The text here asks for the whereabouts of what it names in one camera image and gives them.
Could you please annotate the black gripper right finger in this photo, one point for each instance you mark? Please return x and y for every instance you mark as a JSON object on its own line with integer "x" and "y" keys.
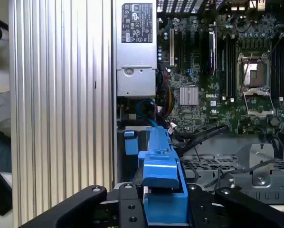
{"x": 239, "y": 209}

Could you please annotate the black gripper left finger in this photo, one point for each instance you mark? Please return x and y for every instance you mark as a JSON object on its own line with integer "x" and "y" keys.
{"x": 89, "y": 202}

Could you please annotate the blue disk carrier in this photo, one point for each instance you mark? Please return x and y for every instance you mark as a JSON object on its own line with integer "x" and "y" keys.
{"x": 163, "y": 166}

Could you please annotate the black RAM slot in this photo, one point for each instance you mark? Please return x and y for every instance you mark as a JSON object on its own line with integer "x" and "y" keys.
{"x": 280, "y": 71}
{"x": 232, "y": 71}
{"x": 224, "y": 71}

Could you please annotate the black expansion slot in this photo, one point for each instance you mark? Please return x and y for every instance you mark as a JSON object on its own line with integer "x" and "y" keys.
{"x": 181, "y": 47}

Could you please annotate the white expansion slot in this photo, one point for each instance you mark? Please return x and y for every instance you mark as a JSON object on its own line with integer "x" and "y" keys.
{"x": 172, "y": 47}

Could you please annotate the metal drive cage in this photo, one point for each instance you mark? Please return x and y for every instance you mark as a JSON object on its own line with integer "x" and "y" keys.
{"x": 263, "y": 152}

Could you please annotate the metal socket cover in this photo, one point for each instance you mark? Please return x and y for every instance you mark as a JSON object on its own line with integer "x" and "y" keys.
{"x": 260, "y": 113}

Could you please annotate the green motherboard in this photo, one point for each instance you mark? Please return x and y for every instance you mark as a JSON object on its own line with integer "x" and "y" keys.
{"x": 203, "y": 114}

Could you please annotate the silver chipset heatsink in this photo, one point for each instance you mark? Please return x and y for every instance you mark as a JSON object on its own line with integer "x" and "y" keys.
{"x": 189, "y": 95}

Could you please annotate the black PC case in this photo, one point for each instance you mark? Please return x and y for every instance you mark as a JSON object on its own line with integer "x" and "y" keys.
{"x": 114, "y": 71}

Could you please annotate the CPU socket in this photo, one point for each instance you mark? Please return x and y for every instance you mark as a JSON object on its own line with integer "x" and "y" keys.
{"x": 256, "y": 76}

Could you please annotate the thin metal locking lever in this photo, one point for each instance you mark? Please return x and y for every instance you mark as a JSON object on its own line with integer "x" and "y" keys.
{"x": 247, "y": 65}
{"x": 280, "y": 38}

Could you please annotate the silver power supply unit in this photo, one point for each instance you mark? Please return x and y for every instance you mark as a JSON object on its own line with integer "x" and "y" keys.
{"x": 136, "y": 59}

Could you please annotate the blue disk bay bracket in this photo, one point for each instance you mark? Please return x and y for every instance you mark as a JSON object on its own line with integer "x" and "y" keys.
{"x": 129, "y": 142}

